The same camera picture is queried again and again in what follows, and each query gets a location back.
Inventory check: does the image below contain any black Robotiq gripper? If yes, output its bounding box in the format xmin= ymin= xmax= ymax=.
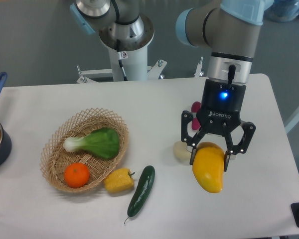
xmin=181 ymin=78 xmax=257 ymax=173

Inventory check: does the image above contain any yellow mango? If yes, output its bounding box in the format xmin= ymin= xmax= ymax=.
xmin=192 ymin=142 xmax=225 ymax=193

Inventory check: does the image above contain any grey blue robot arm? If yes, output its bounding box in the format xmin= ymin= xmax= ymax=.
xmin=70 ymin=0 xmax=272 ymax=166

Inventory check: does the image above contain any woven wicker basket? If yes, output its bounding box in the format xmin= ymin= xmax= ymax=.
xmin=40 ymin=108 xmax=129 ymax=193

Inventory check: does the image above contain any purple sweet potato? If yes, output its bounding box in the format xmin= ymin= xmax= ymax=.
xmin=191 ymin=101 xmax=201 ymax=130

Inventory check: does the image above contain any beige round bun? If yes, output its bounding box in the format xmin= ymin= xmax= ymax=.
xmin=173 ymin=141 xmax=191 ymax=161

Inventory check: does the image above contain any dark green cucumber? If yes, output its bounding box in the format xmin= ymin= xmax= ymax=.
xmin=124 ymin=165 xmax=155 ymax=223

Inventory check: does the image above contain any yellow bell pepper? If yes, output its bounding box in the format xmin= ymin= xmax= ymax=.
xmin=104 ymin=168 xmax=135 ymax=193

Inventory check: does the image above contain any green bok choy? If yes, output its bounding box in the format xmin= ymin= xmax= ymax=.
xmin=63 ymin=127 xmax=120 ymax=160

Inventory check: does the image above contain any blue plastic bag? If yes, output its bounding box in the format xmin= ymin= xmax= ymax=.
xmin=265 ymin=0 xmax=299 ymax=23

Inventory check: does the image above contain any orange tangerine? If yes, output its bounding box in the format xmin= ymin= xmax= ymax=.
xmin=64 ymin=163 xmax=90 ymax=188

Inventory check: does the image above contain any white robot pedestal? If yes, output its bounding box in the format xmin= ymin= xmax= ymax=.
xmin=108 ymin=46 xmax=148 ymax=82

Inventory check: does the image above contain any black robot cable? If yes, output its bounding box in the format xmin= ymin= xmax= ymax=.
xmin=116 ymin=39 xmax=129 ymax=82

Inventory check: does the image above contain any white metal base frame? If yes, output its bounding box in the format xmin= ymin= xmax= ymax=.
xmin=77 ymin=56 xmax=204 ymax=83

